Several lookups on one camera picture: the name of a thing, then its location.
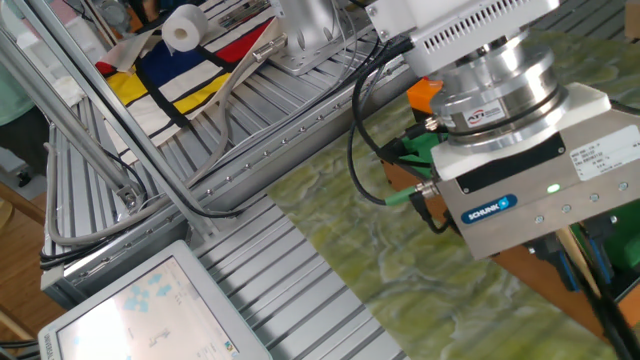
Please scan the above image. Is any silver Schunk gripper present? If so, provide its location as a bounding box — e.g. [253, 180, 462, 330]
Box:
[430, 82, 640, 294]

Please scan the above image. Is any mini green felt pool table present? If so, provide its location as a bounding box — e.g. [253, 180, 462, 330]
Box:
[377, 130, 640, 344]

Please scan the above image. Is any green marble slab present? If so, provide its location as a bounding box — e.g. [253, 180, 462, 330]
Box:
[267, 27, 640, 360]

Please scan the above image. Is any orange box red push button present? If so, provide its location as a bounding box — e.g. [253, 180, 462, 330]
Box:
[406, 76, 445, 122]

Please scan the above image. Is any large wooden block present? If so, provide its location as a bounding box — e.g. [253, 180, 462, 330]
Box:
[624, 0, 640, 41]

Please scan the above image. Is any silver robot mounting plate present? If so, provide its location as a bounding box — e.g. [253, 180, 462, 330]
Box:
[267, 19, 381, 77]

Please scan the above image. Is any colour block cloth bag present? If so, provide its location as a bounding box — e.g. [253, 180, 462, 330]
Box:
[94, 0, 287, 149]

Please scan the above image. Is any white teach pendant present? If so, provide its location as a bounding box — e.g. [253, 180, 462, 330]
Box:
[37, 239, 274, 360]

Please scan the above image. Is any grey round metal object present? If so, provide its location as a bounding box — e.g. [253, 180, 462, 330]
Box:
[97, 0, 132, 29]

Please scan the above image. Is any person in dark clothes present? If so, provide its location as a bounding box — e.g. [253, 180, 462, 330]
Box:
[0, 62, 50, 177]

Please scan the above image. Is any black cable bundle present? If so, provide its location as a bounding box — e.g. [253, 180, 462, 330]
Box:
[39, 0, 451, 271]

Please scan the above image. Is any grey aluminium rail beam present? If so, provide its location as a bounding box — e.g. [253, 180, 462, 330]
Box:
[39, 12, 426, 309]

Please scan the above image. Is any grey flexible hose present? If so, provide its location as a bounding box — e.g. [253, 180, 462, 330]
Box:
[44, 32, 289, 247]

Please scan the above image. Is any small silver metal bracket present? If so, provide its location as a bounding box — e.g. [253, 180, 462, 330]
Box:
[217, 0, 271, 29]

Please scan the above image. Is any aluminium frame brace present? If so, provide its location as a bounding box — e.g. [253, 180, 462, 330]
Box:
[0, 22, 149, 211]

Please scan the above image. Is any aluminium frame post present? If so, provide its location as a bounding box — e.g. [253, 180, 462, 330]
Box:
[7, 0, 224, 244]

